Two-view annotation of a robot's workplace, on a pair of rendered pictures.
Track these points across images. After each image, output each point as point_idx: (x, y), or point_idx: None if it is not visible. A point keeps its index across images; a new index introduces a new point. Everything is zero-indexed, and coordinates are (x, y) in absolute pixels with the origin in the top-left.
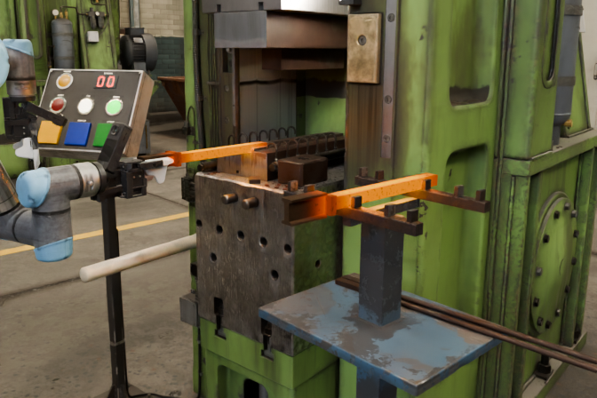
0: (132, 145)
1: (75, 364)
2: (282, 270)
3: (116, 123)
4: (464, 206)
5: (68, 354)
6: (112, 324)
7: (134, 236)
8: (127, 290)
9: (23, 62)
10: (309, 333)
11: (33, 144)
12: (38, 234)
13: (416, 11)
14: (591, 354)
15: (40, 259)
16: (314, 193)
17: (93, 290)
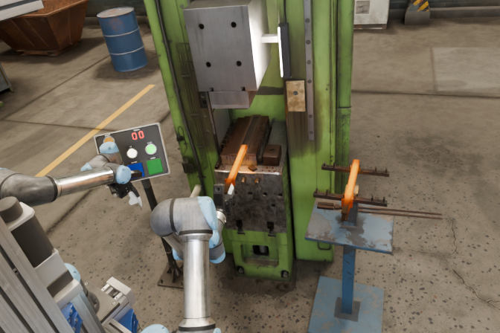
0: (169, 165)
1: (130, 264)
2: (277, 203)
3: (216, 185)
4: (379, 175)
5: (120, 260)
6: (166, 244)
7: (74, 165)
8: (110, 206)
9: (117, 157)
10: (336, 242)
11: (135, 195)
12: (215, 254)
13: (322, 77)
14: (353, 154)
15: (216, 262)
16: (346, 203)
17: (90, 215)
